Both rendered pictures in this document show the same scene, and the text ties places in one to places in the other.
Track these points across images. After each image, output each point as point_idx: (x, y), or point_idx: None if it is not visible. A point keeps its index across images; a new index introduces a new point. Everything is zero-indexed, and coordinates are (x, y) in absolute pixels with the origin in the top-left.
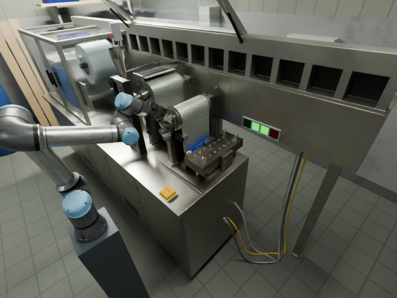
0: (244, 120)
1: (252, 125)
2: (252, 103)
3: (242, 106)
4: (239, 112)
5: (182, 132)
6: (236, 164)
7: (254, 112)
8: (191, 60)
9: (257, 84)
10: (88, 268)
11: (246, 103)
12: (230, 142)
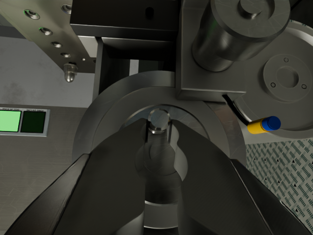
0: (39, 126)
1: (17, 120)
2: (18, 176)
3: (48, 162)
4: (57, 144)
5: (96, 69)
6: None
7: (14, 155)
8: None
9: (2, 227)
10: None
11: (35, 171)
12: (66, 57)
